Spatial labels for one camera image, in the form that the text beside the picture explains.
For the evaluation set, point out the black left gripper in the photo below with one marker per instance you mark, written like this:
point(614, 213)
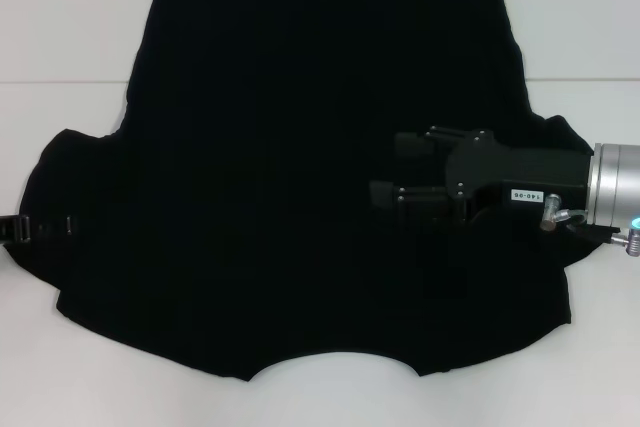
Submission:
point(12, 228)

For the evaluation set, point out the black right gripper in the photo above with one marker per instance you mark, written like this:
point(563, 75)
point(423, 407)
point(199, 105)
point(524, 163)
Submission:
point(525, 172)

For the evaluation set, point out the black T-shirt with FREE print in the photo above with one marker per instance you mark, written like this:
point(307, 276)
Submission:
point(300, 147)

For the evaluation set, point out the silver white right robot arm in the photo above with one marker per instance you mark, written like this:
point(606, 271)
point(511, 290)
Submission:
point(615, 182)

